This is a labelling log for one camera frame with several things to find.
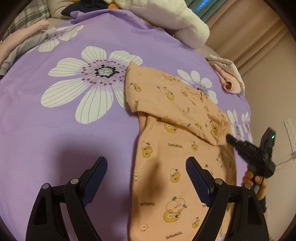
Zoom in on person's right hand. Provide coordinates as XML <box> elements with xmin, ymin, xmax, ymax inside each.
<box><xmin>241</xmin><ymin>165</ymin><xmax>268</xmax><ymax>200</ymax></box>

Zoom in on white wall power strip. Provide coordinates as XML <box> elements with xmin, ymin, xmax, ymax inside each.
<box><xmin>283</xmin><ymin>118</ymin><xmax>296</xmax><ymax>160</ymax></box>

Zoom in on grey plaid pillow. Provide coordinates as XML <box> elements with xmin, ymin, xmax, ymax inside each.
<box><xmin>3</xmin><ymin>0</ymin><xmax>51</xmax><ymax>40</ymax></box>

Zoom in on folded pink beige clothes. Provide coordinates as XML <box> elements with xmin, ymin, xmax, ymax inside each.
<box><xmin>206</xmin><ymin>55</ymin><xmax>245</xmax><ymax>96</ymax></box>

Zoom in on purple floral bed sheet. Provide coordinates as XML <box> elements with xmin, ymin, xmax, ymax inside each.
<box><xmin>1</xmin><ymin>10</ymin><xmax>250</xmax><ymax>240</ymax></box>

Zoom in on beige curtain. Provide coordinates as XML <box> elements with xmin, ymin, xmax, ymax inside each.
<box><xmin>184</xmin><ymin>0</ymin><xmax>295</xmax><ymax>77</ymax></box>

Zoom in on pink grey clothes pile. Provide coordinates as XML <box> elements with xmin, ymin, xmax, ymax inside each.
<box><xmin>1</xmin><ymin>20</ymin><xmax>49</xmax><ymax>78</ymax></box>

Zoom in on orange cartoon print baby garment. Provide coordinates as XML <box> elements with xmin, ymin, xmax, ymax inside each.
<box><xmin>125</xmin><ymin>62</ymin><xmax>237</xmax><ymax>240</ymax></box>

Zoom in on white plush blanket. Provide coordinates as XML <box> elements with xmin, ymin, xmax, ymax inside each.
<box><xmin>115</xmin><ymin>0</ymin><xmax>210</xmax><ymax>49</ymax></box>

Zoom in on dark navy garment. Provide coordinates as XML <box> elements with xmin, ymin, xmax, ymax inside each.
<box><xmin>61</xmin><ymin>0</ymin><xmax>108</xmax><ymax>17</ymax></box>

